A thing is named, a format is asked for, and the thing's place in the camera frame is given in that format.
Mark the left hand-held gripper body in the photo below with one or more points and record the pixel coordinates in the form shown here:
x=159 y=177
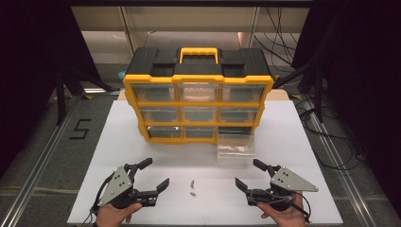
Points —
x=121 y=189

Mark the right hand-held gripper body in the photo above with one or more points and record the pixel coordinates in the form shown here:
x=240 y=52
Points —
x=283 y=189

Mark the small metal screw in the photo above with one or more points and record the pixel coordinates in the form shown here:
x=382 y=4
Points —
x=192 y=182
x=192 y=194

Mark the pulled-out clear plastic drawer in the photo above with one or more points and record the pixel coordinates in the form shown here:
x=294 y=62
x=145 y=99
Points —
x=235 y=148

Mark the yellow black drawer organizer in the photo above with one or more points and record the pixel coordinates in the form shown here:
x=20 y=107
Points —
x=198 y=67

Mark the person's left hand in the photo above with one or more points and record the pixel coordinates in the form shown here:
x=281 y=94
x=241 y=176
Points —
x=112 y=216

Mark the person's right hand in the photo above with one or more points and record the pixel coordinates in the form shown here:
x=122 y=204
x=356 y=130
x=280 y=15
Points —
x=288 y=217

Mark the short silver metal bar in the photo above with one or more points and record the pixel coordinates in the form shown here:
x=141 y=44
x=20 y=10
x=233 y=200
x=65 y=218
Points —
x=94 y=90

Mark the small teal object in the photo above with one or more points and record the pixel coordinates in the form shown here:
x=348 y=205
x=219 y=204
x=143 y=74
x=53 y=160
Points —
x=121 y=75

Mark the black metal stand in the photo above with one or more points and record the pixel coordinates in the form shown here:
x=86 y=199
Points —
x=315 y=85
x=64 y=91

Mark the black curtain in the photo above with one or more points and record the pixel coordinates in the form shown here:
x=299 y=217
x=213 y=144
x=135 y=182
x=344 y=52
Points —
x=362 y=78
x=31 y=63

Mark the white background shelf unit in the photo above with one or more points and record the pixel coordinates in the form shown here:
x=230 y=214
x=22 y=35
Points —
x=189 y=25

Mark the metal floor rail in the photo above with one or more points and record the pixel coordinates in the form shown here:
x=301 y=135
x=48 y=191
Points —
x=34 y=170
x=340 y=164

